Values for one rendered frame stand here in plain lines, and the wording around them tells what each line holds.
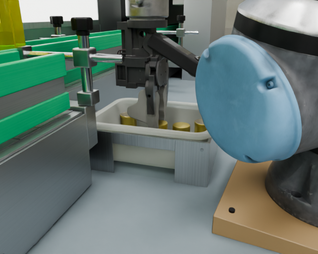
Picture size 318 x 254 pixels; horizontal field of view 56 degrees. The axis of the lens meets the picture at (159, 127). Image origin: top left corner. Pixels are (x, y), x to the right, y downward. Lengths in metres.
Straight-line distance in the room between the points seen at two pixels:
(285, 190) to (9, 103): 0.35
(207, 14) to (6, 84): 0.99
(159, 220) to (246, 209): 0.12
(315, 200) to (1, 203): 0.35
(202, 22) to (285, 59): 1.01
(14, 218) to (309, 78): 0.31
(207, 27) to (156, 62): 0.74
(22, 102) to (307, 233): 0.37
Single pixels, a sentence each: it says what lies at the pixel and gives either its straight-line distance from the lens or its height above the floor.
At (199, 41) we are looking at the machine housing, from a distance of 1.25.
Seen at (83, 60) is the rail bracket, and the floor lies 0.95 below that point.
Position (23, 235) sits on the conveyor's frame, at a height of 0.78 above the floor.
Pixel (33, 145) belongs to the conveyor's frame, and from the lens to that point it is 0.36.
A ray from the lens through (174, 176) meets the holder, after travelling 0.50.
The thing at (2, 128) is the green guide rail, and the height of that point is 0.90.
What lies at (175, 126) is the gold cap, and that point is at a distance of 0.56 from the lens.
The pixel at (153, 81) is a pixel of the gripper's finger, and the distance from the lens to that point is 0.52.
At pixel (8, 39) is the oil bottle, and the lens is 0.52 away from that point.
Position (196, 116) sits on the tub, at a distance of 0.62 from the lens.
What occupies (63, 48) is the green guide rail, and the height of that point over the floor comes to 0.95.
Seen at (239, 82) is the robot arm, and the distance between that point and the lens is 0.25.
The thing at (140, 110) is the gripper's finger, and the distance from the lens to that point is 0.55.
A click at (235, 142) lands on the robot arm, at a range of 0.27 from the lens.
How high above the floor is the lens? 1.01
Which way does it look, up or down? 21 degrees down
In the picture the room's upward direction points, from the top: straight up
